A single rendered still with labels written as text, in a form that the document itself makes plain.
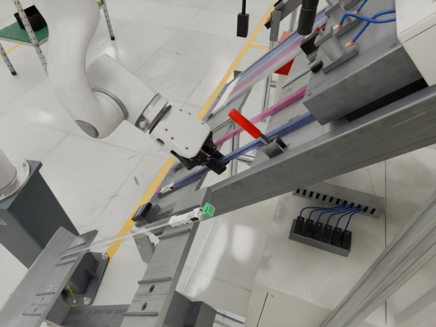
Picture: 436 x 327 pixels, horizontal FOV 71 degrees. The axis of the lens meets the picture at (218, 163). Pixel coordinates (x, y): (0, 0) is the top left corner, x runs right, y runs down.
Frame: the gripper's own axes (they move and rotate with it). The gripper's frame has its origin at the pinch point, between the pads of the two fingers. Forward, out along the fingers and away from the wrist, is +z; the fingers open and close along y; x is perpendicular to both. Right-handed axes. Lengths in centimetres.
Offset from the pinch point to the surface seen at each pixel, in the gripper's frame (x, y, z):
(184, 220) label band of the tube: -12.1, -22.5, -3.6
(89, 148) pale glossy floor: 139, 62, -46
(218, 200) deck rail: -2.9, -10.1, 2.8
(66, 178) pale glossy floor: 137, 36, -44
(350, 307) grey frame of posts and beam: -4.8, -14.0, 36.9
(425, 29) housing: -43.2, -7.9, 1.1
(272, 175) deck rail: -17.0, -10.0, 4.5
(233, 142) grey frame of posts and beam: 52, 61, 16
